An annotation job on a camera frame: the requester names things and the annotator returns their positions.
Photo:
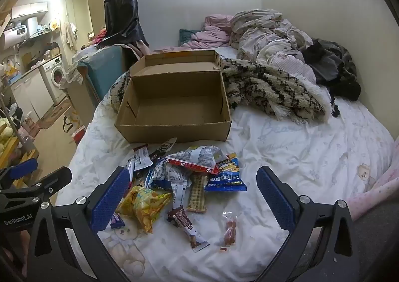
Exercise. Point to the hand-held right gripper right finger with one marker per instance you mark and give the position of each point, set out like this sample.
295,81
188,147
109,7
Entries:
276,198

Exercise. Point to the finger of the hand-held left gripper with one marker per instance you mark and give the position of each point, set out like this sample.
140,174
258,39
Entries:
54,181
21,169

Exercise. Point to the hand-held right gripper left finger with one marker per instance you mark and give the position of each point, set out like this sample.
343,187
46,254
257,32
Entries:
110,198

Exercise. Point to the small purple packet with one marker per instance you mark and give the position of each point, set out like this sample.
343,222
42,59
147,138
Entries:
117,222

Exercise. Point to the yellow snack bag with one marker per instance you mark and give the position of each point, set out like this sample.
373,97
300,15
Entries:
143,204

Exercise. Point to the blue snack packet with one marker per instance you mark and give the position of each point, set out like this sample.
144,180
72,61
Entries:
229,180

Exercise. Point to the white packet with red end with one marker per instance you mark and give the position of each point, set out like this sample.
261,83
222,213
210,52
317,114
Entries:
142,157

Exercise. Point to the clear packet of red snack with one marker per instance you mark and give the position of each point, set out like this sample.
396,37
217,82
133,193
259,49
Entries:
230,229

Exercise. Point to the white and blue packet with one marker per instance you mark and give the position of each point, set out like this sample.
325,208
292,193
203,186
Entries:
170,177

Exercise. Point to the white packet black characters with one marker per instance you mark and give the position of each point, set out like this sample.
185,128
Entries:
163,146

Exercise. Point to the beige wafer bar packet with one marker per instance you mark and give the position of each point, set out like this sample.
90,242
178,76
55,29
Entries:
197,196

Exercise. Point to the brown chocolate bar packet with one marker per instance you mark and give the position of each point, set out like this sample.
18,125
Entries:
187,226

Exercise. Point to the white red-striped packet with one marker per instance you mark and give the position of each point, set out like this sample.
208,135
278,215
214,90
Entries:
196,157

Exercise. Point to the cardboard box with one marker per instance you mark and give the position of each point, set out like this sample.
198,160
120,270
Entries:
174,107

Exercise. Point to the yellow wooden furniture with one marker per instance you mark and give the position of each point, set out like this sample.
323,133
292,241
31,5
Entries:
9,151

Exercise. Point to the red bag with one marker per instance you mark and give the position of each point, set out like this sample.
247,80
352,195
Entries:
78,137

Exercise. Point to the white bear print bedsheet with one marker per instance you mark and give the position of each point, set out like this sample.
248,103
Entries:
311,160

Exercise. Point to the brown floor rug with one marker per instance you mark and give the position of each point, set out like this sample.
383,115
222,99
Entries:
53,115

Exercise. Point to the white tote bag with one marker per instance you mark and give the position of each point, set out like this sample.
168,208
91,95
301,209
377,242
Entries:
73,120

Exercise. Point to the white floor cabinet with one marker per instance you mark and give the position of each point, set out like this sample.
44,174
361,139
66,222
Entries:
31,95

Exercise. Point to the white washing machine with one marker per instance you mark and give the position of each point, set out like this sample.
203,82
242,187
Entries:
53,78

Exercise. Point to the pink printed blanket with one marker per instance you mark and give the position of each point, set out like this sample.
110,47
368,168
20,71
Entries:
377,191

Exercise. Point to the fuzzy cream black patterned blanket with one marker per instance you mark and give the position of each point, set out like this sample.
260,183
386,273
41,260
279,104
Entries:
265,85

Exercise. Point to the patterned grey cloth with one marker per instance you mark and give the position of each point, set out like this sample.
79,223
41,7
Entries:
73,62

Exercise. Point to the white water heater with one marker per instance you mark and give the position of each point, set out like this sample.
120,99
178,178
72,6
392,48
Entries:
14,36

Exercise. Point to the hanging white towel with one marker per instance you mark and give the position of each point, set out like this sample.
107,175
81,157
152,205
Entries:
71,36

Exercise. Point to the dark clothes pile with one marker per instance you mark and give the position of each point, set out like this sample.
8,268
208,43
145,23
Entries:
330,64

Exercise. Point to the crumpled floral duvet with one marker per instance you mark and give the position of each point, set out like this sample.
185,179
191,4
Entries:
265,39

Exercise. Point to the pink quilt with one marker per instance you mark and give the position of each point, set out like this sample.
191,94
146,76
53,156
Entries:
215,33

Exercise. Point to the teal pillow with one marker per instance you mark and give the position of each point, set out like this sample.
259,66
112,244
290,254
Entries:
187,36

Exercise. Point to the black plastic bag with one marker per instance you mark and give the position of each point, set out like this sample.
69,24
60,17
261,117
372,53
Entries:
120,5

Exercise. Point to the white wall cabinet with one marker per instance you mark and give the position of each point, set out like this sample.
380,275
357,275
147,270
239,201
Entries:
29,9

